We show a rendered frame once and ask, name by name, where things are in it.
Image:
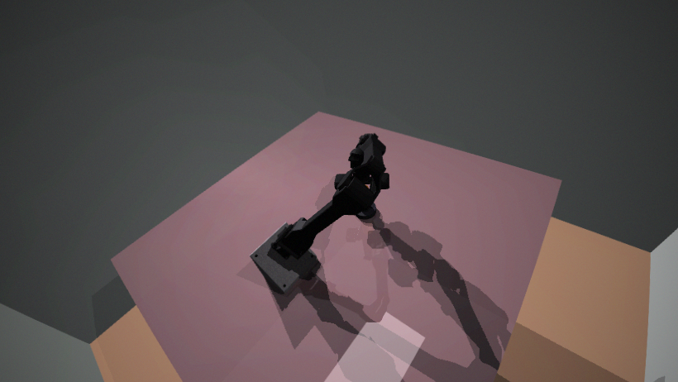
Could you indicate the dark round pedestal with short shaft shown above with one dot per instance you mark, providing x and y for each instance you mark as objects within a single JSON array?
[{"x": 369, "y": 213}]

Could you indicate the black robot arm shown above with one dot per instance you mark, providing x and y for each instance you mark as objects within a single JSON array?
[{"x": 351, "y": 198}]

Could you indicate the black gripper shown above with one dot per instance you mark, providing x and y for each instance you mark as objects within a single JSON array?
[{"x": 365, "y": 178}]

